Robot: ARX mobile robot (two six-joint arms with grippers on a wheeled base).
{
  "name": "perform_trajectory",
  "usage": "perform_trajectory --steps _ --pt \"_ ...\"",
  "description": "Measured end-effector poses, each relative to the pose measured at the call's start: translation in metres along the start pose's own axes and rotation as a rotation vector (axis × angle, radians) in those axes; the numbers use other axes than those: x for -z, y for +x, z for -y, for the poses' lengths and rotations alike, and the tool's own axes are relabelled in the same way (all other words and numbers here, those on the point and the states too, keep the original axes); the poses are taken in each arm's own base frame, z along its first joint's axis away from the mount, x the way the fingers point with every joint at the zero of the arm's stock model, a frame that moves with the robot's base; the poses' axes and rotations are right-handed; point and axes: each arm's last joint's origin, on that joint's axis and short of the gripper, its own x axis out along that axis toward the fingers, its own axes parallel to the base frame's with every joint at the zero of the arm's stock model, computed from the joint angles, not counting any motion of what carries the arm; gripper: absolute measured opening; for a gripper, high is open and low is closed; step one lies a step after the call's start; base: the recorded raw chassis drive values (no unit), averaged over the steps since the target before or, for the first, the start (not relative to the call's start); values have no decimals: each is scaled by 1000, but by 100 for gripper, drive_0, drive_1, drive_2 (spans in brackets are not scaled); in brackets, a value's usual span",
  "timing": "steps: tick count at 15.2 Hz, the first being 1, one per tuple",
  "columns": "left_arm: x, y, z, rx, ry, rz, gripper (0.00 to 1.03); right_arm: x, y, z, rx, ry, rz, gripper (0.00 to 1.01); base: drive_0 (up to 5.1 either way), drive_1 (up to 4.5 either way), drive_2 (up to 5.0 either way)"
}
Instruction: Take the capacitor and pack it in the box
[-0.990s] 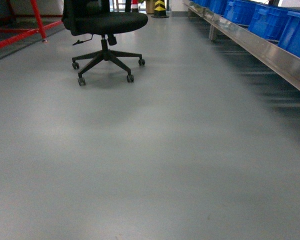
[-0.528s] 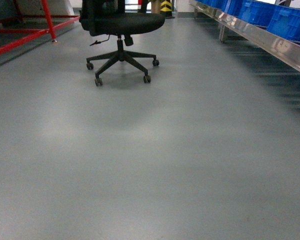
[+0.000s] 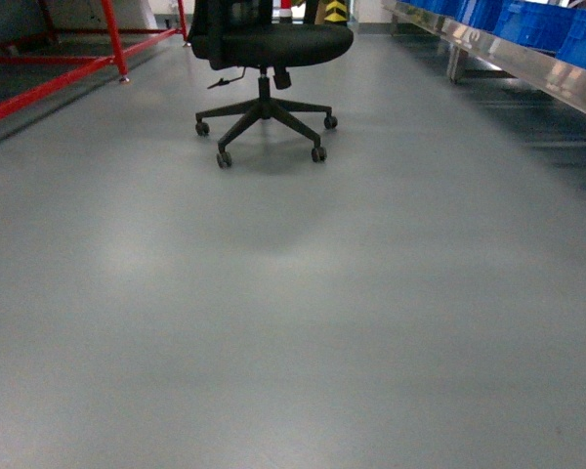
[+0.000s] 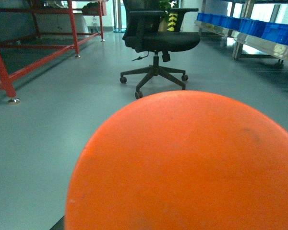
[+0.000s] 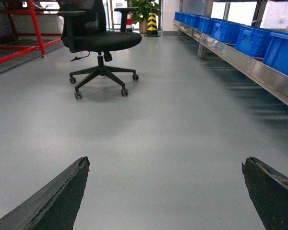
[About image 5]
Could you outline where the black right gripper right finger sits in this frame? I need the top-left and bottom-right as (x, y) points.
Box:
(242, 157), (288, 230)

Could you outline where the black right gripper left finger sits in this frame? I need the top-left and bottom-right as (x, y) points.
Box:
(0, 156), (90, 230)

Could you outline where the steel roller rack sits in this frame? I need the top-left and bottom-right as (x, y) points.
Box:
(172, 0), (288, 110)

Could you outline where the black office chair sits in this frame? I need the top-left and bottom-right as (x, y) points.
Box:
(57, 0), (142, 99)

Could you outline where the yellow black traffic cone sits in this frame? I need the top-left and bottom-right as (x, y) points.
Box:
(145, 7), (160, 37)

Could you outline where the potted green plant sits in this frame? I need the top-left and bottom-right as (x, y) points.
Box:
(131, 0), (161, 34)

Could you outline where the red metal frame table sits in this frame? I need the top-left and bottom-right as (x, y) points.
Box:
(0, 0), (61, 65)

